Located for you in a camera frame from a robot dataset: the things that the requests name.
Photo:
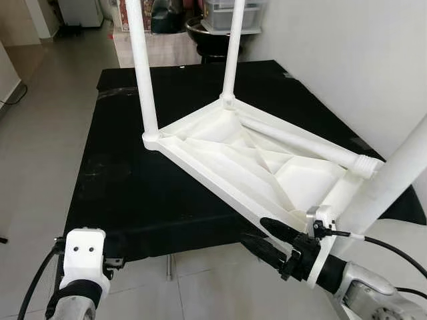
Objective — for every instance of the red printed cardboard box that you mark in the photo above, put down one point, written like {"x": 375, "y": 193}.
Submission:
{"x": 147, "y": 10}

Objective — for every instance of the black round stand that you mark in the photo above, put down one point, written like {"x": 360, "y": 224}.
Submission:
{"x": 213, "y": 56}

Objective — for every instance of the black round bowl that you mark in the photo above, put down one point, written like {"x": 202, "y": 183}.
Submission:
{"x": 200, "y": 36}

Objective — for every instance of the white household appliance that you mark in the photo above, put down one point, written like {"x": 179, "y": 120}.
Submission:
{"x": 80, "y": 10}

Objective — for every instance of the clear plastic storage box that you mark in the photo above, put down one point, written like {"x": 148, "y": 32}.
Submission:
{"x": 253, "y": 16}

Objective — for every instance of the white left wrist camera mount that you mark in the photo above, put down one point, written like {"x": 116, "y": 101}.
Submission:
{"x": 83, "y": 256}

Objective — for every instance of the beige floor mat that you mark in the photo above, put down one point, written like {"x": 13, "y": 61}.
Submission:
{"x": 173, "y": 50}

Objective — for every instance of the white plastic children table top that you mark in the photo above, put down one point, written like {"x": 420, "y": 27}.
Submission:
{"x": 220, "y": 153}

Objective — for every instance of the dark plastic bag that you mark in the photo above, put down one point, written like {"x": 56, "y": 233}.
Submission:
{"x": 167, "y": 16}

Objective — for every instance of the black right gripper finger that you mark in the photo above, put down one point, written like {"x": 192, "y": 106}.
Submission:
{"x": 267, "y": 250}
{"x": 283, "y": 230}

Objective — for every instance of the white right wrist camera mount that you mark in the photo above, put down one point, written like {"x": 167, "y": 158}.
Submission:
{"x": 327, "y": 256}

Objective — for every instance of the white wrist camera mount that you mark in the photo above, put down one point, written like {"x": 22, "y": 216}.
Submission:
{"x": 83, "y": 256}
{"x": 327, "y": 256}

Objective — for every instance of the black tablecloth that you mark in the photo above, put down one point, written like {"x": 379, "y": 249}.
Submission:
{"x": 133, "y": 200}

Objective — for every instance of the metal folding table frame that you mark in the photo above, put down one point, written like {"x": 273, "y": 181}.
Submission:
{"x": 169, "y": 266}

